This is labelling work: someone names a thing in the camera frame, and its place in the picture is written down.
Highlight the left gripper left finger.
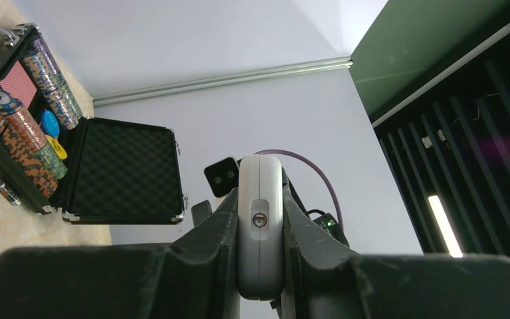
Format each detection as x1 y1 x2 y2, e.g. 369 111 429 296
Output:
0 190 239 318

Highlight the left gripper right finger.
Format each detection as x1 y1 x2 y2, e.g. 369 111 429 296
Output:
281 175 510 318

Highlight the white remote control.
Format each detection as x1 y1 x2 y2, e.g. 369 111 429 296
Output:
236 154 284 300

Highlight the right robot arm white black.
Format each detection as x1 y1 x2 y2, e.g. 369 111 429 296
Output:
305 209 349 247

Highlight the yellow dealer chip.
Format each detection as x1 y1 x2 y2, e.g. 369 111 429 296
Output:
46 135 68 160

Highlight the green chip stack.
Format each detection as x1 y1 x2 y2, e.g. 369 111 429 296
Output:
34 143 68 179

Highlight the orange black chip row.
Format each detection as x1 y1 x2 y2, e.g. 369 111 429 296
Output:
0 116 58 199

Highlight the black poker chip case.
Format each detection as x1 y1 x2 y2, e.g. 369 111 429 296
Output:
0 23 185 225

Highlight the blue dealer chip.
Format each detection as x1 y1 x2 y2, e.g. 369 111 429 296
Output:
40 110 60 140

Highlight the pink card deck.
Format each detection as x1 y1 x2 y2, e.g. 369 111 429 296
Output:
0 61 37 108

